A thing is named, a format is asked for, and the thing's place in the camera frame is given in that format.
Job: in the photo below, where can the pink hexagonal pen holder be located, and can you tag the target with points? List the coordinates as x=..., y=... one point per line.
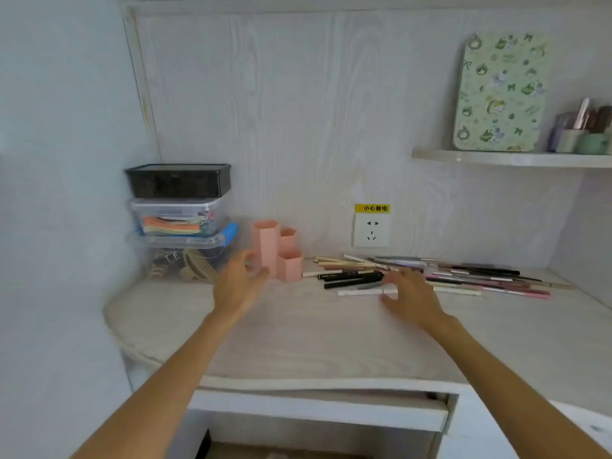
x=286, y=262

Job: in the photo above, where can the person's left hand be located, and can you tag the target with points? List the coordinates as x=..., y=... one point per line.
x=234, y=291

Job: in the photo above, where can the black lidded storage box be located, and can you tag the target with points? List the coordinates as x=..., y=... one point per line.
x=178, y=180

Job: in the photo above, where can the blue plastic tool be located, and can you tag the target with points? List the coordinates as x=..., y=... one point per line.
x=230, y=232

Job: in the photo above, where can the white cup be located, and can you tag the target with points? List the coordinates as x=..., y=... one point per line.
x=570, y=141

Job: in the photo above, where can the white wall socket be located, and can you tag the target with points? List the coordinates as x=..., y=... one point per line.
x=371, y=229

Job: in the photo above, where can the clear box of coloured papers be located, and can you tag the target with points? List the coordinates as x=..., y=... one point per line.
x=177, y=218

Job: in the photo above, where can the person's right forearm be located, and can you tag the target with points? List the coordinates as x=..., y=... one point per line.
x=507, y=387

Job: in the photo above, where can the pile of cosmetic pencils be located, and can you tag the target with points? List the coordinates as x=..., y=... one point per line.
x=478, y=278

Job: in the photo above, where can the purple cosmetic bottle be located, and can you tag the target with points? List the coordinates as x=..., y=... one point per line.
x=554, y=133

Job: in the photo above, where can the person's right hand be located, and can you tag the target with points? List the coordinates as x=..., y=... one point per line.
x=418, y=301

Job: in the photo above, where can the clear box of hair clips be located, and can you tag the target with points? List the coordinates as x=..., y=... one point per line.
x=177, y=258

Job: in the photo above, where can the person's left thumb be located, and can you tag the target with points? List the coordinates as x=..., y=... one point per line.
x=260, y=277

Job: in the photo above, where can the green floral patterned board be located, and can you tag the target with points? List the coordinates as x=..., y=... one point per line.
x=502, y=93

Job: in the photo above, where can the person's left forearm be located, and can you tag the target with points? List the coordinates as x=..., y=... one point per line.
x=158, y=391

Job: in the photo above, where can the person's right thumb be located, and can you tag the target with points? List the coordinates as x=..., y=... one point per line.
x=391, y=301

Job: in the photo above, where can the white wall shelf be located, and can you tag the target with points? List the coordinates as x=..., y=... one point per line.
x=511, y=158

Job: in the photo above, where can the pale green cup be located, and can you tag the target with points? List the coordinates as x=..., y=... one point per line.
x=594, y=144

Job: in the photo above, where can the white pull-out desk tray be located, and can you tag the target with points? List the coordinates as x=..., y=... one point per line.
x=315, y=410

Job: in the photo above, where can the rose gold cosmetic tube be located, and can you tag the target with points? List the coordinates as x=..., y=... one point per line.
x=583, y=113

